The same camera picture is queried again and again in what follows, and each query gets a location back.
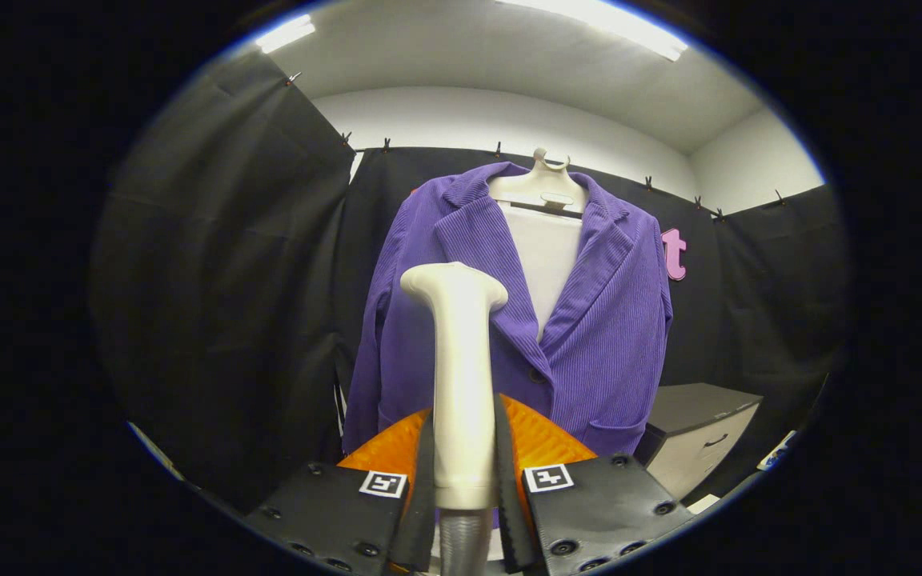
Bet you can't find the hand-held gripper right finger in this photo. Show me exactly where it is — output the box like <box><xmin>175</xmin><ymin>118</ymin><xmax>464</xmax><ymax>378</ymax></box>
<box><xmin>495</xmin><ymin>392</ymin><xmax>698</xmax><ymax>575</ymax></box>

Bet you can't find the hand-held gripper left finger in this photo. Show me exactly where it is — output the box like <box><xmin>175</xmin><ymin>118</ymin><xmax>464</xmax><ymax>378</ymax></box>
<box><xmin>241</xmin><ymin>406</ymin><xmax>436</xmax><ymax>575</ymax></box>

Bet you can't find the white garment steamer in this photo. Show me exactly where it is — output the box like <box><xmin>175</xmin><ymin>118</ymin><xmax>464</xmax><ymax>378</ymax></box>
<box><xmin>399</xmin><ymin>262</ymin><xmax>509</xmax><ymax>576</ymax></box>

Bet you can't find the purple corduroy jacket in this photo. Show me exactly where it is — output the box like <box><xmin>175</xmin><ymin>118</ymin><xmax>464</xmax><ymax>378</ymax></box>
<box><xmin>341</xmin><ymin>162</ymin><xmax>674</xmax><ymax>529</ymax></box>

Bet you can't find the white garment stand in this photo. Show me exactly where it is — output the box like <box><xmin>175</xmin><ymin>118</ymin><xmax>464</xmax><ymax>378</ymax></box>
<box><xmin>501</xmin><ymin>204</ymin><xmax>583</xmax><ymax>343</ymax></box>

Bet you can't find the grey-topped drawer cabinet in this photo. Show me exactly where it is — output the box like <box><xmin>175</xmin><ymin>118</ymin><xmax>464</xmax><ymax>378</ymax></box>
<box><xmin>635</xmin><ymin>382</ymin><xmax>764</xmax><ymax>501</ymax></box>

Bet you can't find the white tray with colourful items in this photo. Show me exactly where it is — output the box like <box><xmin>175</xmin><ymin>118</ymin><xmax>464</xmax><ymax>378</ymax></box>
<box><xmin>757</xmin><ymin>430</ymin><xmax>798</xmax><ymax>471</ymax></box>

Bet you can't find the patterned cloth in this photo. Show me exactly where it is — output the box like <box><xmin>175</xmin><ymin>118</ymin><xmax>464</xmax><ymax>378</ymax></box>
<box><xmin>126</xmin><ymin>422</ymin><xmax>186</xmax><ymax>481</ymax></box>

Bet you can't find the black backdrop cloth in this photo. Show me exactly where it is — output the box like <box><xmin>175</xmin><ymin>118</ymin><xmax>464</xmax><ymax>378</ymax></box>
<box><xmin>89</xmin><ymin>52</ymin><xmax>854</xmax><ymax>513</ymax></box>

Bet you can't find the cream plastic hanger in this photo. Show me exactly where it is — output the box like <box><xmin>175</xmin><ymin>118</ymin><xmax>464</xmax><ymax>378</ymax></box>
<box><xmin>487</xmin><ymin>147</ymin><xmax>590</xmax><ymax>215</ymax></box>

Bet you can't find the narrow ceiling light panel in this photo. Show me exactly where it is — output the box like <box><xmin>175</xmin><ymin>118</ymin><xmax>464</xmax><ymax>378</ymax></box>
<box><xmin>255</xmin><ymin>14</ymin><xmax>316</xmax><ymax>54</ymax></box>

